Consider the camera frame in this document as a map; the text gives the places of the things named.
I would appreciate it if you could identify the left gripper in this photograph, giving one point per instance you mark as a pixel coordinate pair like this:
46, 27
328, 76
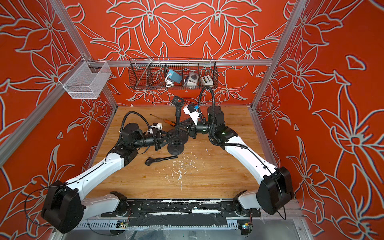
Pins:
157, 136

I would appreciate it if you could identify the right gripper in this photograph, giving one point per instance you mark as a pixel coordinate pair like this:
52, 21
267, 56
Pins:
193, 129

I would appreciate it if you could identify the black round stand base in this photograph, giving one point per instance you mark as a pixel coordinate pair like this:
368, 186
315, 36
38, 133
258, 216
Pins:
178, 137

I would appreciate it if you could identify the black microphone stand pole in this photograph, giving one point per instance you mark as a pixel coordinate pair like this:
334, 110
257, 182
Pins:
178, 103

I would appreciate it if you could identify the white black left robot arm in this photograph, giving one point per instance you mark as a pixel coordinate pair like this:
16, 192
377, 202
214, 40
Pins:
66, 205

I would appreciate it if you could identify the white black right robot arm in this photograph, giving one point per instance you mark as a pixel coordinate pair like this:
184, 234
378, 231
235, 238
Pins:
275, 184

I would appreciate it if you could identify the white box with buttons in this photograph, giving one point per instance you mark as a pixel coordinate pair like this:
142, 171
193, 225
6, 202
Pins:
207, 81

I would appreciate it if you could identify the white box with dial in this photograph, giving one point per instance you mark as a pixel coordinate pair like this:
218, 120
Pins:
192, 80

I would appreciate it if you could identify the blue white device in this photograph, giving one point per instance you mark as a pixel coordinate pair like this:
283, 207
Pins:
171, 78

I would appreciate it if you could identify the orange black handled screwdriver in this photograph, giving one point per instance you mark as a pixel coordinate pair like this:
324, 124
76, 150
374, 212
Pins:
169, 122

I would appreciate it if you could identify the black wire wall basket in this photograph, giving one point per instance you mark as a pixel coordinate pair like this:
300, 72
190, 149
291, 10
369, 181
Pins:
150, 73

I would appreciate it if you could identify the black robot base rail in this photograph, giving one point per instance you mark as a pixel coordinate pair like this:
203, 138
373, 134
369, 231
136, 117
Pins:
184, 212

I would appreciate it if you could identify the white slotted cable duct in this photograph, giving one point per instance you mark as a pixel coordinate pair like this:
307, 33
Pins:
118, 225

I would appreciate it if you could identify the clear plastic wall bin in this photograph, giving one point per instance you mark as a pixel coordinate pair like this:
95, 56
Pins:
85, 81

